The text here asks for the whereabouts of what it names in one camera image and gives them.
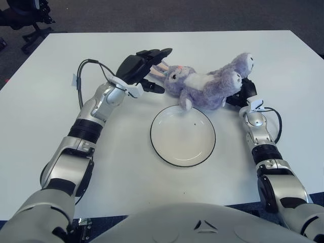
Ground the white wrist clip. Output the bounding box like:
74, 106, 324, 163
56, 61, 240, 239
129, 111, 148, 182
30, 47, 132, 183
109, 75, 145, 99
247, 95, 264, 112

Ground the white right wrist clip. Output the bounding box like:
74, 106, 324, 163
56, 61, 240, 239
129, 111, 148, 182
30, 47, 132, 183
247, 95, 264, 112

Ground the black office chair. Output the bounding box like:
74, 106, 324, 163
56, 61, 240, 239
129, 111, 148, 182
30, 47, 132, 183
0, 0, 55, 54

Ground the grey robot torso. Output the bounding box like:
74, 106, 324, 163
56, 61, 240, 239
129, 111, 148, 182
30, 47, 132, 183
90, 202, 314, 243

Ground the small metal bracket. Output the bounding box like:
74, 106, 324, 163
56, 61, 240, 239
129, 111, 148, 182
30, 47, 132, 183
78, 218, 93, 240

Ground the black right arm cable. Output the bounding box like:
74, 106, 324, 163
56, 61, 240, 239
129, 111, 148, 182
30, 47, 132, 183
263, 107, 283, 142

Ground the purple plush bunny doll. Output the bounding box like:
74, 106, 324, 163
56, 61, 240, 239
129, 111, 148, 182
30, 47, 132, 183
148, 52, 255, 111

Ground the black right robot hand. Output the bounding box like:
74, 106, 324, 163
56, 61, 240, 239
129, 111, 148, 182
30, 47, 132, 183
225, 77, 258, 107

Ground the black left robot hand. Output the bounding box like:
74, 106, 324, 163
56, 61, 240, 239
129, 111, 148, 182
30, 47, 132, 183
115, 47, 173, 94

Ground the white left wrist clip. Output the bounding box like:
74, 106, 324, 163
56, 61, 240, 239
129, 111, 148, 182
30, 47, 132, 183
109, 75, 145, 99

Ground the white plate with black rim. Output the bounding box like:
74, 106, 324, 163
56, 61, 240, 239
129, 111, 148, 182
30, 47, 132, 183
150, 105, 216, 167

